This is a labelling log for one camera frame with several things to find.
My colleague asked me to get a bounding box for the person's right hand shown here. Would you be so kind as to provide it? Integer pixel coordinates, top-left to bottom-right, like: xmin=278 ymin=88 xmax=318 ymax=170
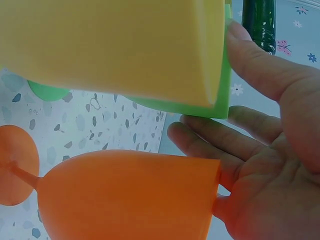
xmin=166 ymin=19 xmax=320 ymax=240

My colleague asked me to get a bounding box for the green plastic goblet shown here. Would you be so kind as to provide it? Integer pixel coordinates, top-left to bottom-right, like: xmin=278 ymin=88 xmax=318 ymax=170
xmin=26 ymin=0 xmax=234 ymax=120

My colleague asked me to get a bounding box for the dark green bottle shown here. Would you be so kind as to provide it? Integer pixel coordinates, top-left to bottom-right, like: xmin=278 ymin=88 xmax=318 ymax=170
xmin=241 ymin=0 xmax=277 ymax=56

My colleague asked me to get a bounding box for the orange plastic goblet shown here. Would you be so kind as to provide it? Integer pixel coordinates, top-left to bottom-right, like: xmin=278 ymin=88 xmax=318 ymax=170
xmin=0 ymin=124 xmax=222 ymax=240

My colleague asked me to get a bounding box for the terrazzo pattern mat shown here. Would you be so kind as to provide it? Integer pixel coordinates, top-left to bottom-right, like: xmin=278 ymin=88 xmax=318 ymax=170
xmin=0 ymin=66 xmax=168 ymax=240

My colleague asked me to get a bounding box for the yellow plastic goblet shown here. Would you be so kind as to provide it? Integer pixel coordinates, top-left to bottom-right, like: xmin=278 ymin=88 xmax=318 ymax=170
xmin=0 ymin=0 xmax=226 ymax=110

